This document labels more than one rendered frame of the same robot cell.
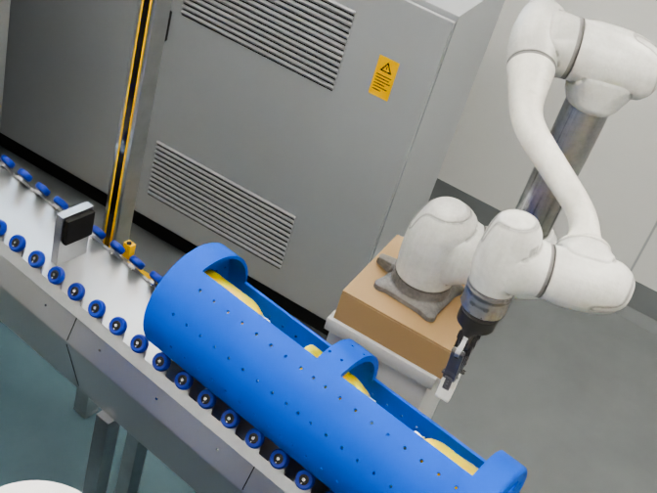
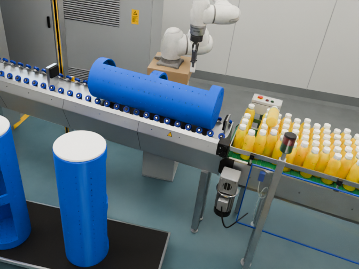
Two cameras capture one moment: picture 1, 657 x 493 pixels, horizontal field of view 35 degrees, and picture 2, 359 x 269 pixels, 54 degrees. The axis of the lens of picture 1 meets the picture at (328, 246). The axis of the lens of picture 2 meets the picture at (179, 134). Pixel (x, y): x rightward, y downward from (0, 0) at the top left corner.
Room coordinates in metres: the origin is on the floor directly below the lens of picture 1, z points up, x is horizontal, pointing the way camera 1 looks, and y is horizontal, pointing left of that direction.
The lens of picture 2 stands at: (-0.40, 0.12, 2.19)
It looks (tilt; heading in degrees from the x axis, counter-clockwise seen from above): 34 degrees down; 349
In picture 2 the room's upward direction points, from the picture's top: 7 degrees clockwise
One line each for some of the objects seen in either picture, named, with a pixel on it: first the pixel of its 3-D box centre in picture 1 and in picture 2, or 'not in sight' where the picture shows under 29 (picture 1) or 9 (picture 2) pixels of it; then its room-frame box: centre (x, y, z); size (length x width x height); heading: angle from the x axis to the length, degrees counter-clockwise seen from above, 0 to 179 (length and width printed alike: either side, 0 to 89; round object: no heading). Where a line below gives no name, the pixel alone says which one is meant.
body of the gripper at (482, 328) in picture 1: (473, 326); (195, 41); (1.59, -0.31, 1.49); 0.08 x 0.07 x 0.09; 162
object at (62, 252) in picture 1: (73, 235); (53, 75); (2.08, 0.63, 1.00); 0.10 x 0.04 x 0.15; 152
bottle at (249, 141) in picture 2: not in sight; (248, 145); (1.23, -0.64, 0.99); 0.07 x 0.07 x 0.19
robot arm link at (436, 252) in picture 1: (441, 241); (173, 42); (2.18, -0.26, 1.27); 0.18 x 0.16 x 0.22; 93
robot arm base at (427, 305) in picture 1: (415, 277); (168, 58); (2.19, -0.24, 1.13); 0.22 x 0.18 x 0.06; 67
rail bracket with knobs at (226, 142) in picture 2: not in sight; (223, 148); (1.26, -0.50, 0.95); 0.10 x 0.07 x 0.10; 152
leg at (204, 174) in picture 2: not in sight; (199, 202); (1.42, -0.46, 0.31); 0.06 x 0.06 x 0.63; 62
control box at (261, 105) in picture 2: not in sight; (265, 105); (1.62, -0.87, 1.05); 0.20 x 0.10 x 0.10; 62
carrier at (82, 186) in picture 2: not in sight; (84, 203); (1.17, 0.34, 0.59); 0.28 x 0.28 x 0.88
